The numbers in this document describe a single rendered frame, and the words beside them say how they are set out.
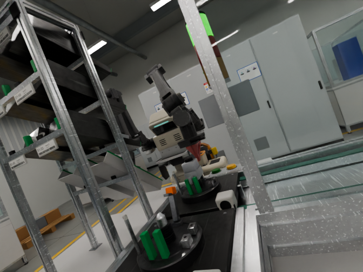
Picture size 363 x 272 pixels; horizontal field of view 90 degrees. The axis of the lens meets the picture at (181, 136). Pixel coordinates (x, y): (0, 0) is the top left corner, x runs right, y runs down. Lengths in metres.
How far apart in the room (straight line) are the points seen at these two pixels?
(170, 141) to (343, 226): 1.10
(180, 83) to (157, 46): 5.66
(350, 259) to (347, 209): 0.09
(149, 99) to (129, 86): 5.71
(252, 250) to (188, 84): 3.47
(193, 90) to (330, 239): 3.37
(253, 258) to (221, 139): 3.31
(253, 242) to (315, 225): 0.14
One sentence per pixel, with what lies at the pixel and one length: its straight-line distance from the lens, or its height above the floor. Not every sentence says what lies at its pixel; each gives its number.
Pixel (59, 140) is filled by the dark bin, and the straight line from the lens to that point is 0.68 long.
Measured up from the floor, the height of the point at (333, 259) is 0.86.
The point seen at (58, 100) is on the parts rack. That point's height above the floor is 1.38.
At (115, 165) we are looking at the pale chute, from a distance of 0.66.
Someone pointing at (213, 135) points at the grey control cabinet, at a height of 0.86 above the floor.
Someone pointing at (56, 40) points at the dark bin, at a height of 1.60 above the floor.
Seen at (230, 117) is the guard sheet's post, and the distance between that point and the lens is 0.40.
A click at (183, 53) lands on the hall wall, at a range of 8.73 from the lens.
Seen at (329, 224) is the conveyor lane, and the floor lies 0.92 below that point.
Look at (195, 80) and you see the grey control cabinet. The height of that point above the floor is 1.99.
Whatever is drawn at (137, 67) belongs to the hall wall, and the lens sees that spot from 9.53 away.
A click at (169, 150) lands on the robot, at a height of 1.08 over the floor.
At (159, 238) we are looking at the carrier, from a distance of 0.36.
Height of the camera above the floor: 1.19
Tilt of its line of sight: 2 degrees down
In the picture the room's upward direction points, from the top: 21 degrees counter-clockwise
